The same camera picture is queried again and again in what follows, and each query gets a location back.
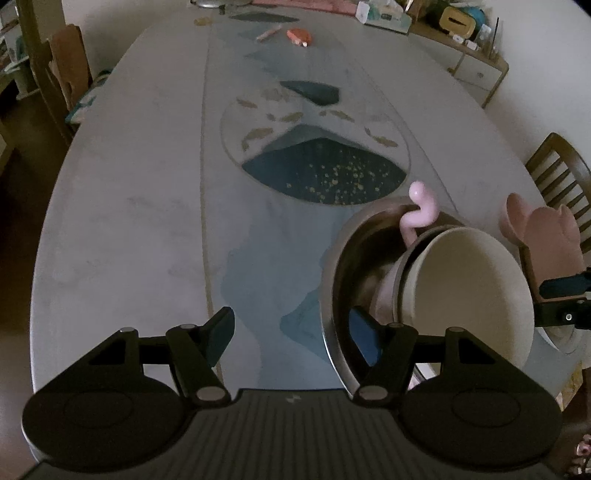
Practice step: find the white shelf unit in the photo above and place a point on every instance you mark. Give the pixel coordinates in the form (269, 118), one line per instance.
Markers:
(14, 46)

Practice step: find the pink cloth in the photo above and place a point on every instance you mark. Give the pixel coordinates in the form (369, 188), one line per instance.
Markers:
(314, 5)

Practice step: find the stainless steel bowl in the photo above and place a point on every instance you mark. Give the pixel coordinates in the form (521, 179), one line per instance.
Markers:
(339, 323)

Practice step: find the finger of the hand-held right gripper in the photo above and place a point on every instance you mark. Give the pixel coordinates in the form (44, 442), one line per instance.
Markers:
(563, 314)
(561, 286)

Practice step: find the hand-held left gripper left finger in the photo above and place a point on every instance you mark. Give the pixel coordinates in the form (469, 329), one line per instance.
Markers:
(221, 337)

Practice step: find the person's foot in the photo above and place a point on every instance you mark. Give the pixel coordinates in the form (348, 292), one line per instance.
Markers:
(581, 457)

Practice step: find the wooden slat-back chair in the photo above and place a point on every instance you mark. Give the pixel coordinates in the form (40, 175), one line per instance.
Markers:
(554, 161)

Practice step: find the yellow tissue box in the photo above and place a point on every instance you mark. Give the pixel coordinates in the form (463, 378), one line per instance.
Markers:
(455, 19)

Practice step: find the teal patterned seat cushion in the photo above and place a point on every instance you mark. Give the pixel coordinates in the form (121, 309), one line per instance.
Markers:
(87, 99)

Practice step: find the small orange packet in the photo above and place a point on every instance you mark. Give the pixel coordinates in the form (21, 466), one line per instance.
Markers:
(298, 36)

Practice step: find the white tissue pack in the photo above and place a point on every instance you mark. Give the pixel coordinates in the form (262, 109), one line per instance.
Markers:
(383, 16)

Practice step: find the pink pen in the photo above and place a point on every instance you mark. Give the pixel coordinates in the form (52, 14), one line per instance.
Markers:
(268, 33)

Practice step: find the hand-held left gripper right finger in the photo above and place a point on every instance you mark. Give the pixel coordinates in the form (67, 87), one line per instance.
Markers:
(364, 337)

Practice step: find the shiny metal dish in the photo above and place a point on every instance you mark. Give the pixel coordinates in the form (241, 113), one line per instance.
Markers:
(217, 3)

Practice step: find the cream bowl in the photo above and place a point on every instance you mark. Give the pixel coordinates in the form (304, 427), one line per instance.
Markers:
(461, 286)

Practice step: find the white sideboard with wood trim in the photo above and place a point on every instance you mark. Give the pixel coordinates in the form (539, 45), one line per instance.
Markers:
(475, 69)

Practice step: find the large white plate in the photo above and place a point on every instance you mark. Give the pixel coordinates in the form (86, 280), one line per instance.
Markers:
(563, 340)

